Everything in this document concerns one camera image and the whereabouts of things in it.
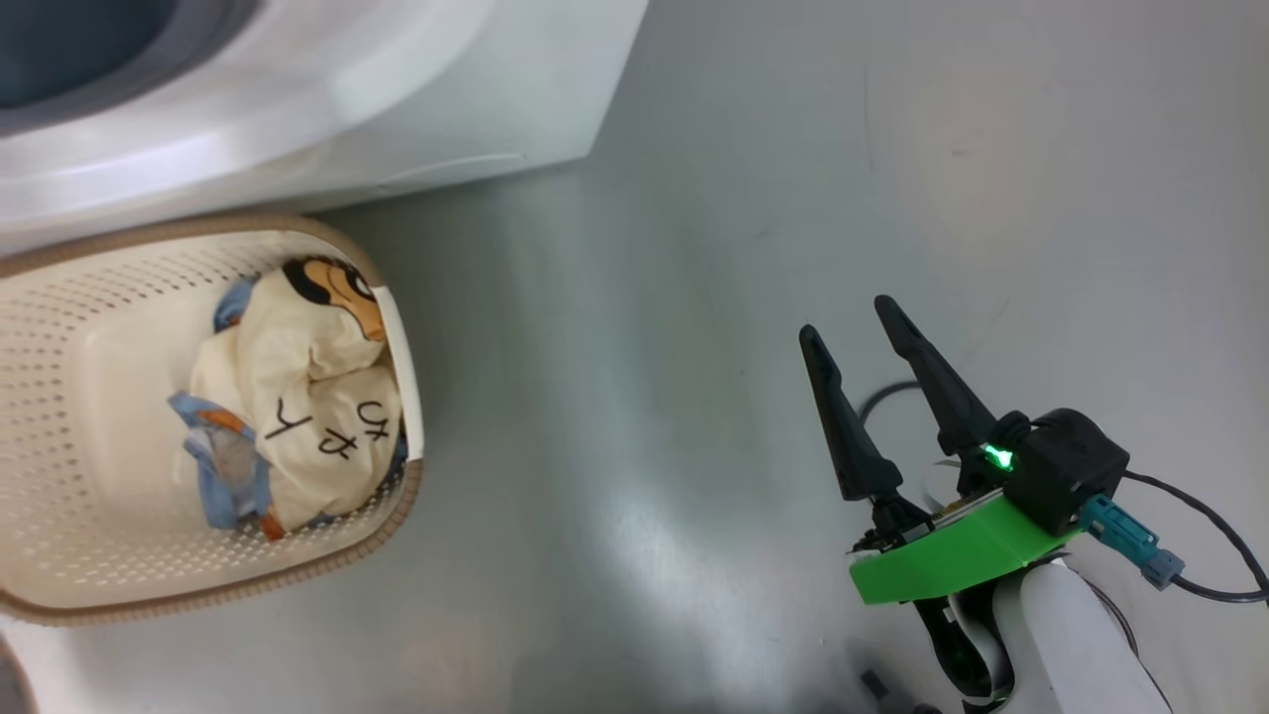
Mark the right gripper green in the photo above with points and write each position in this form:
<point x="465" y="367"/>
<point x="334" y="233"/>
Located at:
<point x="952" y="555"/>

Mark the cream cartoon print garment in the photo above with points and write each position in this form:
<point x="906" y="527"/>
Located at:
<point x="317" y="397"/>

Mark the blue printed garment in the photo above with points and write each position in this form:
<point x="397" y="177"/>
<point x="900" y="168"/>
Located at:
<point x="223" y="476"/>

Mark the white front-load washing machine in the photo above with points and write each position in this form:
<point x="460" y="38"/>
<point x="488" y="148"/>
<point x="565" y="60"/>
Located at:
<point x="397" y="109"/>

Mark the cream perforated laundry basket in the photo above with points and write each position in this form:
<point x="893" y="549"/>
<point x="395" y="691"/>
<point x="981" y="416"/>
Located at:
<point x="99" y="327"/>

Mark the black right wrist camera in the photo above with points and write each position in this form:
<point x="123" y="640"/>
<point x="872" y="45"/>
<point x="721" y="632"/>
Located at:
<point x="1071" y="466"/>

